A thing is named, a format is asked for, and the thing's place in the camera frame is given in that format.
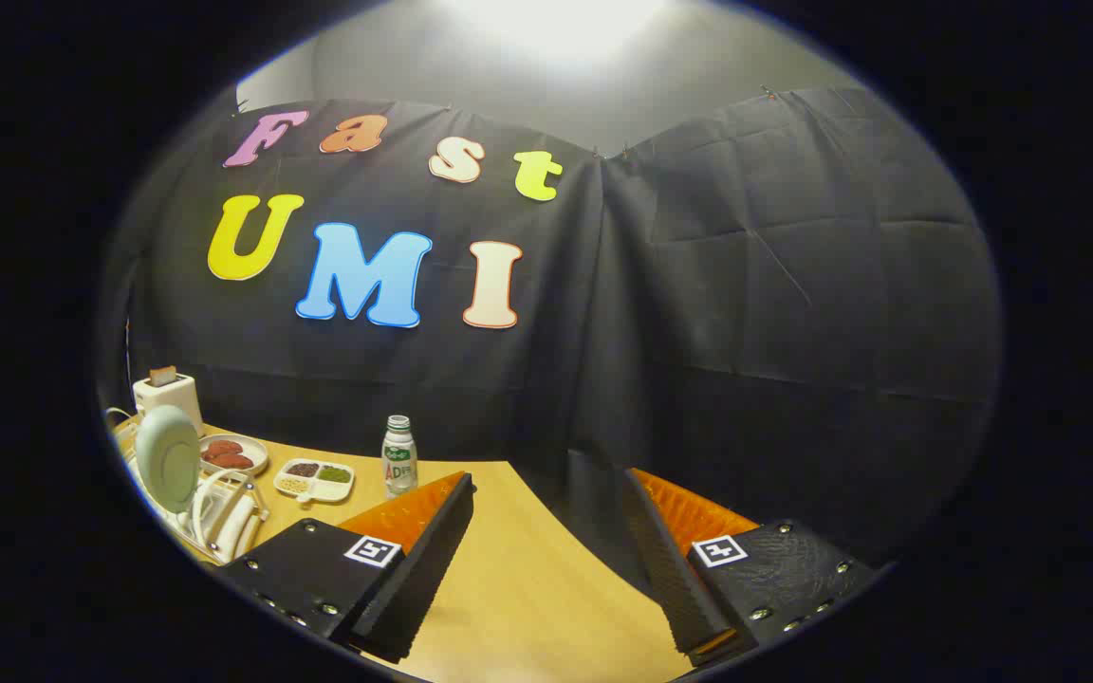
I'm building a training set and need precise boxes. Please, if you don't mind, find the black backdrop cloth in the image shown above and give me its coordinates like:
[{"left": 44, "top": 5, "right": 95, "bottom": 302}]
[{"left": 96, "top": 85, "right": 1003, "bottom": 608}]

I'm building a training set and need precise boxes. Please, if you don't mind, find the beige plate with meat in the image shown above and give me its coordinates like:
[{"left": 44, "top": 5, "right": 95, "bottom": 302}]
[{"left": 199, "top": 434, "right": 270, "bottom": 478}]

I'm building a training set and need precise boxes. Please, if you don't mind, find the small white drink bottle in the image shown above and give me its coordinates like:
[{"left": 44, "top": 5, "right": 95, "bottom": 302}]
[{"left": 381, "top": 415, "right": 419, "bottom": 499}]

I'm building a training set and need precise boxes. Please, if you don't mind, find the white wire dish rack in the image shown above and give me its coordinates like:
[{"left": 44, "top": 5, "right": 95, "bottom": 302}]
[{"left": 106, "top": 408, "right": 270, "bottom": 563}]

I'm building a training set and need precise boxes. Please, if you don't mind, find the light green plate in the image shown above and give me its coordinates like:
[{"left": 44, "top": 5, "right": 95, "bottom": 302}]
[{"left": 135, "top": 405, "right": 202, "bottom": 515}]

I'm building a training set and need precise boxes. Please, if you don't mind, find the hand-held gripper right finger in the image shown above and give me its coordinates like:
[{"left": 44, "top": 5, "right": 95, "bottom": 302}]
[{"left": 622, "top": 467, "right": 889, "bottom": 668}]

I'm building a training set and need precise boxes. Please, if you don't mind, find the white toaster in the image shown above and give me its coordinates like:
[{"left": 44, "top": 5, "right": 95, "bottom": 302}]
[{"left": 132, "top": 373, "right": 204, "bottom": 437}]

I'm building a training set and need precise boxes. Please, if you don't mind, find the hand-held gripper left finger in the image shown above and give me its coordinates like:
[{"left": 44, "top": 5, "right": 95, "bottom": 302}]
[{"left": 214, "top": 471, "right": 477, "bottom": 665}]

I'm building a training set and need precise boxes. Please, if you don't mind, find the white divided grain tray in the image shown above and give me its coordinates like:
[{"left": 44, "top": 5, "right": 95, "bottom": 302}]
[{"left": 273, "top": 458, "right": 356, "bottom": 504}]

